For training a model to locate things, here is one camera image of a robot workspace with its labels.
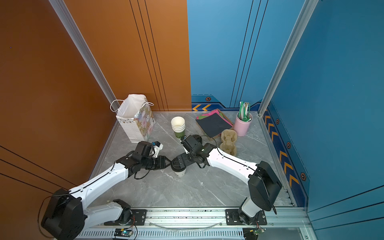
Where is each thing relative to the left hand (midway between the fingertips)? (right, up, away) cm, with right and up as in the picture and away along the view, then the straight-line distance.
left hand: (169, 162), depth 82 cm
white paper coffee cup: (+6, -7, +2) cm, 10 cm away
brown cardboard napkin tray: (+23, +13, +16) cm, 31 cm away
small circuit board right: (+41, -31, -12) cm, 53 cm away
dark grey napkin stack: (+27, +21, +25) cm, 42 cm away
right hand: (+8, +2, 0) cm, 9 cm away
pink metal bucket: (+46, +19, +20) cm, 54 cm away
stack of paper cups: (+4, +20, +10) cm, 23 cm away
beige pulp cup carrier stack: (+35, +8, +11) cm, 38 cm away
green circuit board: (-20, -31, -11) cm, 39 cm away
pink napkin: (+28, +30, +34) cm, 53 cm away
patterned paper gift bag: (-20, +26, +1) cm, 33 cm away
